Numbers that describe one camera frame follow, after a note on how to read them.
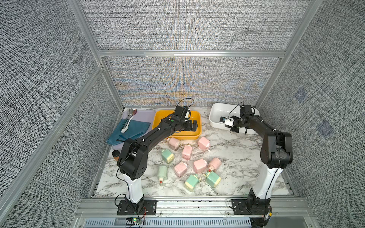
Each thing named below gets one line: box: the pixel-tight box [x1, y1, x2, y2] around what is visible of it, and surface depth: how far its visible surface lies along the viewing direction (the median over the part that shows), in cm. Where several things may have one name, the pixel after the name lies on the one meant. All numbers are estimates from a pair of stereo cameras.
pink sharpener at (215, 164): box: [208, 157, 222, 172], surface depth 83 cm
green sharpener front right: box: [205, 171, 221, 188], surface depth 78 cm
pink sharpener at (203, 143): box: [197, 136, 211, 152], surface depth 94 cm
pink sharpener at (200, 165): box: [193, 158, 208, 174], surface depth 84 cm
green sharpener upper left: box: [161, 148, 175, 163], surface depth 88 cm
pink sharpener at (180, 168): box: [173, 161, 188, 178], surface depth 82 cm
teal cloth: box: [106, 118, 151, 145], surface depth 108 cm
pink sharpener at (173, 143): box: [166, 137, 180, 152], surface depth 92 cm
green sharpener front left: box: [184, 173, 200, 192], surface depth 77 cm
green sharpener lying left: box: [157, 165, 168, 187], surface depth 80 cm
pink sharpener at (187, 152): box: [182, 144, 193, 161], surface depth 89 cm
